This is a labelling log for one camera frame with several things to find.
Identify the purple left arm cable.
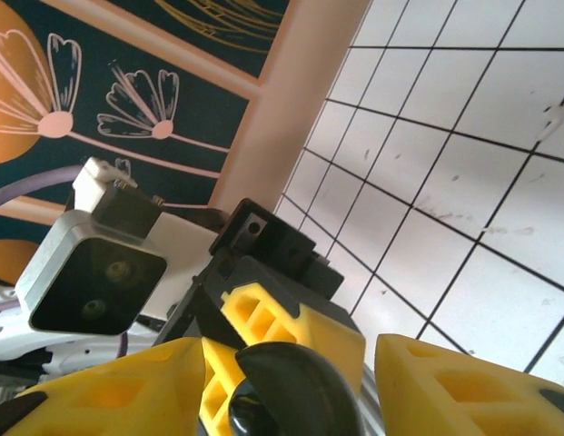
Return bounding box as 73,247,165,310
0,165,90,214

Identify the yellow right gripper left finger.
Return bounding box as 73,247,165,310
0,337,206,436

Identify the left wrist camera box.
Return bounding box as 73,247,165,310
14,156,219,338

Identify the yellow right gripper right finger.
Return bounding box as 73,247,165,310
375,332,564,436

